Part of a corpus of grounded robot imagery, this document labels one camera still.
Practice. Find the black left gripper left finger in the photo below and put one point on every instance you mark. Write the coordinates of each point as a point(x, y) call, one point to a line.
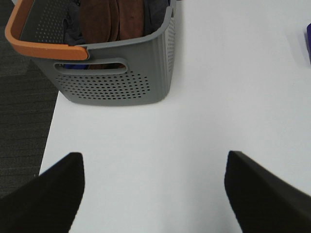
point(48, 203)

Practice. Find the dark grey towel in basket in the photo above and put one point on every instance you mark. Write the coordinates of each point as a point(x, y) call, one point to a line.
point(72, 34)

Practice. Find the orange basket handle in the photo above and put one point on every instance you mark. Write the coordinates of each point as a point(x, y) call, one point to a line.
point(35, 29)

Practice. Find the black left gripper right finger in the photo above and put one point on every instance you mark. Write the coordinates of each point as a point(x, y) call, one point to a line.
point(261, 201)

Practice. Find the brown towel in basket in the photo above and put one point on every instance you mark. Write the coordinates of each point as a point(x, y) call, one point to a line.
point(111, 20)

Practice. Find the grey perforated plastic basket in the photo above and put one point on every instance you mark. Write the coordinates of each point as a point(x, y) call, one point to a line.
point(129, 72)

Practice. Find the purple towel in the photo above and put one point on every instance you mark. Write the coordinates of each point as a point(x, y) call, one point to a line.
point(308, 39)

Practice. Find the blue towel in basket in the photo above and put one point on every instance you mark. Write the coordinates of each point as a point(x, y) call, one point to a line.
point(76, 66)

